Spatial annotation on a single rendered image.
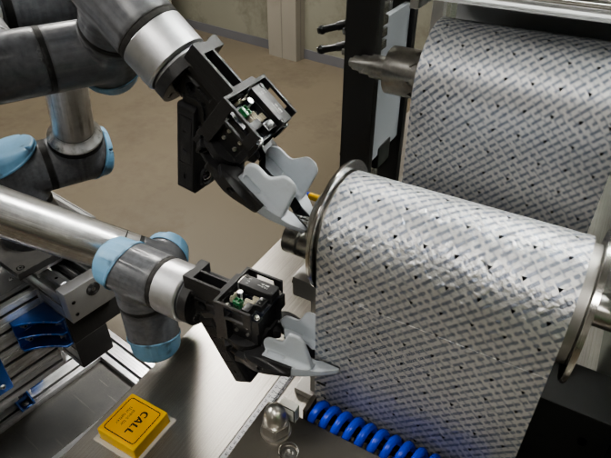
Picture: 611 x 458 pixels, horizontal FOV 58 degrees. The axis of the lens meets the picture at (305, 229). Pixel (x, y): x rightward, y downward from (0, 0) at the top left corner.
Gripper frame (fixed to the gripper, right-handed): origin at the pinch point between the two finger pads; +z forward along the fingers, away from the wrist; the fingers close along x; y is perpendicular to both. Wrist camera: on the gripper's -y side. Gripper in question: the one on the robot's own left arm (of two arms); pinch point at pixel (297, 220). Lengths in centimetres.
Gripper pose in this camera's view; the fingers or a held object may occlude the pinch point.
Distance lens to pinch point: 60.4
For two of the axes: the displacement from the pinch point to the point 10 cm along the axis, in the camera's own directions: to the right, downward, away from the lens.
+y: 5.6, -4.3, -7.1
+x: 5.0, -5.2, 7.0
